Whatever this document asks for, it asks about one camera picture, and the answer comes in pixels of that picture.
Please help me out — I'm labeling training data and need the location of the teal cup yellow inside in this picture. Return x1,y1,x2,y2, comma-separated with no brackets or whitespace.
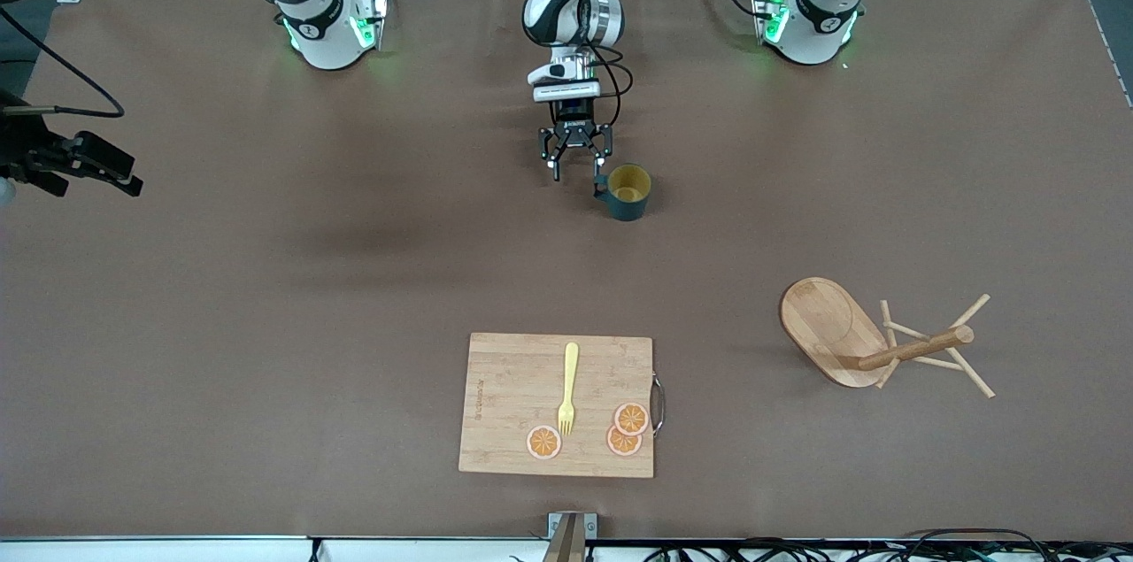
593,163,653,223

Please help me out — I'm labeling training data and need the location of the wooden mug tree rack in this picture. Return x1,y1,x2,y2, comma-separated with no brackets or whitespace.
779,276,998,400

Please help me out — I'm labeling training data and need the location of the yellow fork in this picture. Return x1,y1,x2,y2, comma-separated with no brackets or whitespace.
557,342,581,438

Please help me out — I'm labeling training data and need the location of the bamboo cutting board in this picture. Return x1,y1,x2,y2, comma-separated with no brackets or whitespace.
459,332,667,480

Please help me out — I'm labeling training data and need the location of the orange slice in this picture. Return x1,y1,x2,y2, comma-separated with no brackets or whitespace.
613,401,651,436
605,424,644,458
526,424,564,462

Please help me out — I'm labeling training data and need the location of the metal mounting bracket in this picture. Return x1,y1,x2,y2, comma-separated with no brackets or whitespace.
542,511,599,562

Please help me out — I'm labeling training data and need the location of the white table edge rail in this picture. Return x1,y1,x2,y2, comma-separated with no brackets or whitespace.
0,534,554,562

